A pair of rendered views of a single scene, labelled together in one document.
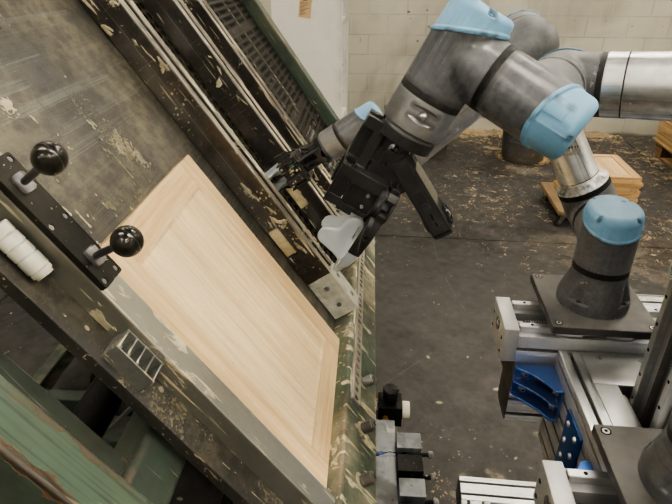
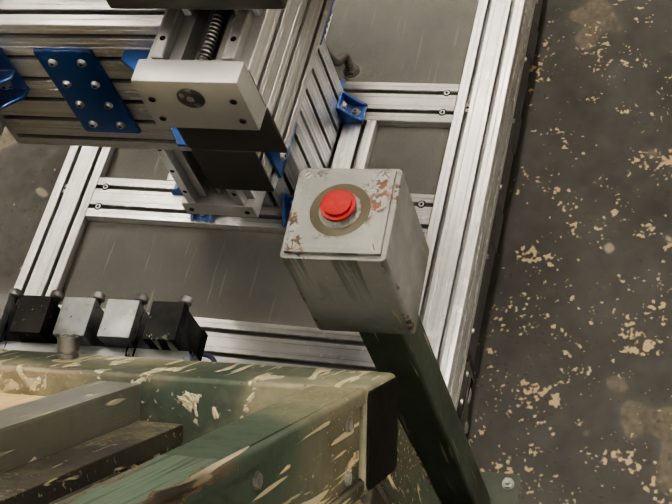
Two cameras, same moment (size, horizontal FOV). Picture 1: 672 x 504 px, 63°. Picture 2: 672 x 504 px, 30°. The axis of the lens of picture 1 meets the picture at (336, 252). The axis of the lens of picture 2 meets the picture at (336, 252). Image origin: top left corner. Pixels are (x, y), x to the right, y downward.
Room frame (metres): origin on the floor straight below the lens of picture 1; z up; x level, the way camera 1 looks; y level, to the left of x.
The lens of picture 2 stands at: (0.02, 0.54, 2.01)
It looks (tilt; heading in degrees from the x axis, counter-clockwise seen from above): 55 degrees down; 298
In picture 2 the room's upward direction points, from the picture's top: 25 degrees counter-clockwise
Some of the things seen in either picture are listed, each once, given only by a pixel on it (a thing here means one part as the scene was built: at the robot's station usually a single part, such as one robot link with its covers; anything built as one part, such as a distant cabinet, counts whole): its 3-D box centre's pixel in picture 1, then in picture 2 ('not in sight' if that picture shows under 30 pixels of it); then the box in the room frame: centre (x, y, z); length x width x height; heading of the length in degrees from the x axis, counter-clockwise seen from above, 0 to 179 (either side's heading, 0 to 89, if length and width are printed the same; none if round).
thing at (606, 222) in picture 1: (608, 232); not in sight; (1.05, -0.58, 1.20); 0.13 x 0.12 x 0.14; 170
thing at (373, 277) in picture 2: not in sight; (358, 253); (0.38, -0.19, 0.84); 0.12 x 0.12 x 0.18; 87
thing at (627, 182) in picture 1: (585, 188); not in sight; (3.82, -1.86, 0.20); 0.61 x 0.53 x 0.40; 174
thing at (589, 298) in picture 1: (596, 281); not in sight; (1.04, -0.58, 1.09); 0.15 x 0.15 x 0.10
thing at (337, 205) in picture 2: not in sight; (339, 207); (0.38, -0.19, 0.93); 0.04 x 0.04 x 0.02
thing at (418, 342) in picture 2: not in sight; (432, 422); (0.38, -0.19, 0.38); 0.06 x 0.06 x 0.75; 87
